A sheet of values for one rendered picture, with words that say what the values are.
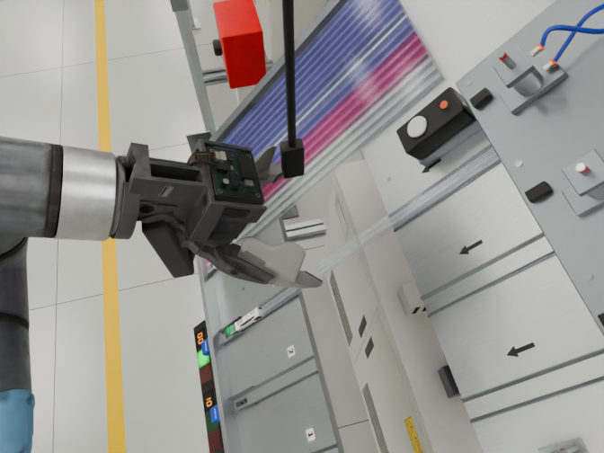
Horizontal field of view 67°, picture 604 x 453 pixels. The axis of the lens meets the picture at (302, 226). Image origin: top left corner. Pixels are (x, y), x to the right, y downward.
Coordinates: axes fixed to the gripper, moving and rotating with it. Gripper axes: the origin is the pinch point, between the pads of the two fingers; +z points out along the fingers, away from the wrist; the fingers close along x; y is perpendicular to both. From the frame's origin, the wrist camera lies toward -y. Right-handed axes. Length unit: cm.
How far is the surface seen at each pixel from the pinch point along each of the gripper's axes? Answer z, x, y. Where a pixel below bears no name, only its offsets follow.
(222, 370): 2.6, -5.4, -33.8
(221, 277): 4.2, 10.3, -31.8
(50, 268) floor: -15, 63, -127
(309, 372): 7.5, -11.6, -17.0
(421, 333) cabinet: 39.7, -4.8, -25.2
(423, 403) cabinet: 36.1, -16.6, -27.2
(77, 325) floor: -7, 40, -123
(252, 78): 22, 68, -32
